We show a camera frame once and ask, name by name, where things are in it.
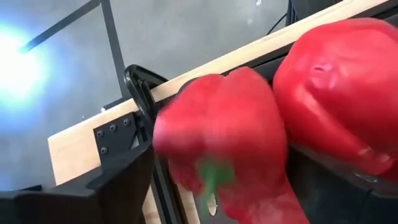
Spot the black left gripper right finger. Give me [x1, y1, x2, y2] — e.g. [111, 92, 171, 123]
[287, 145, 398, 224]

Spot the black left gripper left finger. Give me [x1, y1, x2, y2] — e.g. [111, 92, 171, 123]
[0, 145, 155, 224]

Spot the red bell pepper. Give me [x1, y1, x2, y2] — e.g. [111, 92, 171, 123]
[152, 67, 310, 224]
[272, 17, 398, 183]

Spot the grey plastic basket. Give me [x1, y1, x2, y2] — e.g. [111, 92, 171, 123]
[123, 6, 398, 224]

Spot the black screwed corner bracket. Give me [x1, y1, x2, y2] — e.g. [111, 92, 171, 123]
[93, 112, 147, 166]

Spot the thin black floor cable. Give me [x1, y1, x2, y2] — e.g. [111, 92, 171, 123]
[266, 11, 289, 35]

